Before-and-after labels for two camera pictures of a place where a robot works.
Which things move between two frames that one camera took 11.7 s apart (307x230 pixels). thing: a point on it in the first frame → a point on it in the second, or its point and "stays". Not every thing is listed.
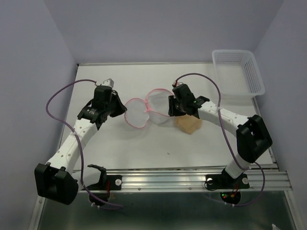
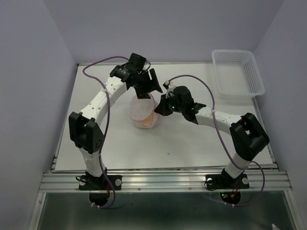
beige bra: [188, 123] → [148, 120]
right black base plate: [224, 181] stays
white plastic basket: [238, 74] stays
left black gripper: [121, 108] → [142, 93]
